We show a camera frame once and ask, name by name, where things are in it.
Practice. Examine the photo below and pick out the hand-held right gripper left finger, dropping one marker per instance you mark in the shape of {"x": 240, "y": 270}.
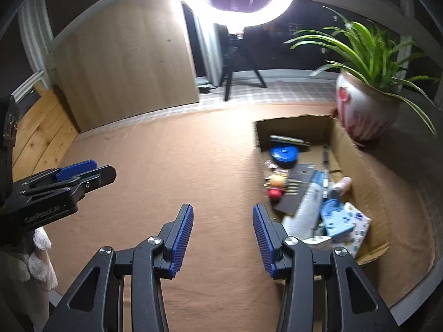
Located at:
{"x": 181, "y": 238}

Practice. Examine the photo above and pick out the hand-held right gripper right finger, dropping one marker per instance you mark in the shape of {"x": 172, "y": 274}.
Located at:
{"x": 261, "y": 238}

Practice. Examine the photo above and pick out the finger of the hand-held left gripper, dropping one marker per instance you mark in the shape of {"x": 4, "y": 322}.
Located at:
{"x": 76, "y": 171}
{"x": 100, "y": 176}

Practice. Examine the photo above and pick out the white charger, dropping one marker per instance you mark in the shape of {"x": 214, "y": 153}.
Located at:
{"x": 320, "y": 242}

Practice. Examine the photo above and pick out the small toy figure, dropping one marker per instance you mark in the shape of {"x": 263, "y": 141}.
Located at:
{"x": 277, "y": 181}

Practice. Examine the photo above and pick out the black packet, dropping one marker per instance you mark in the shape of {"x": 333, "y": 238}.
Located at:
{"x": 297, "y": 186}

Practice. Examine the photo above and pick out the blue plastic block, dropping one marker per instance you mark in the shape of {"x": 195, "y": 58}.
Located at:
{"x": 335, "y": 221}

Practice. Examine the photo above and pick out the white squeeze tube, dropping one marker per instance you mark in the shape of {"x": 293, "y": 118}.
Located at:
{"x": 341, "y": 185}

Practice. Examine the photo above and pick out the patterned tissue pack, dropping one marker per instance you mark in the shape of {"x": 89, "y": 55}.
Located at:
{"x": 358, "y": 228}

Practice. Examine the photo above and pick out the black pen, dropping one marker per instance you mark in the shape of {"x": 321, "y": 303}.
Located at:
{"x": 287, "y": 140}

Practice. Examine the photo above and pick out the cardboard box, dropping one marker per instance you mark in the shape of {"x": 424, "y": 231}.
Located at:
{"x": 360, "y": 166}

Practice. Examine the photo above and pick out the person's left forearm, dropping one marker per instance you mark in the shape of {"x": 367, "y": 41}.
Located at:
{"x": 38, "y": 269}

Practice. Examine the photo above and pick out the wooden plank panel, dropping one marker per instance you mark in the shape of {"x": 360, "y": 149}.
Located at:
{"x": 41, "y": 138}

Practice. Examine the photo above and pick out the white bottle with blue cap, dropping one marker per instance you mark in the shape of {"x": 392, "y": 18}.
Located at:
{"x": 308, "y": 207}

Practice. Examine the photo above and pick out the wooden board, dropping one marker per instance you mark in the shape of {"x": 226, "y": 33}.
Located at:
{"x": 121, "y": 58}

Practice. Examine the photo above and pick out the black power adapter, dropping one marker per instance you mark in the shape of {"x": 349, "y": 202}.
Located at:
{"x": 204, "y": 88}

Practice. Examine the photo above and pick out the black tripod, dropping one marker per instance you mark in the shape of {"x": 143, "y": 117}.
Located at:
{"x": 229, "y": 83}

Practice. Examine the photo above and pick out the green spider plant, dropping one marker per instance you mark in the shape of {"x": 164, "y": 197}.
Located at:
{"x": 367, "y": 48}

